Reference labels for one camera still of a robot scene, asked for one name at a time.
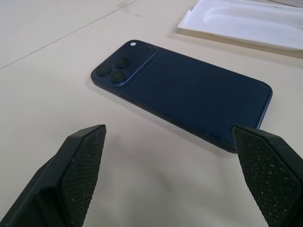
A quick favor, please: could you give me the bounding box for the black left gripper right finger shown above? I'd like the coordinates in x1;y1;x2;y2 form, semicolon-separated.
231;125;303;227

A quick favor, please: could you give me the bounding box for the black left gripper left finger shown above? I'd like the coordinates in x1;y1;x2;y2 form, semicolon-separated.
0;124;107;227

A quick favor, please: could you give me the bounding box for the dark blue smartphone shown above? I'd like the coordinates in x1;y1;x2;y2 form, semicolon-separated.
90;39;273;154

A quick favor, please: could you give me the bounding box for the white phone box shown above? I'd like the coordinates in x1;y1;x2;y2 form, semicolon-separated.
177;0;303;52

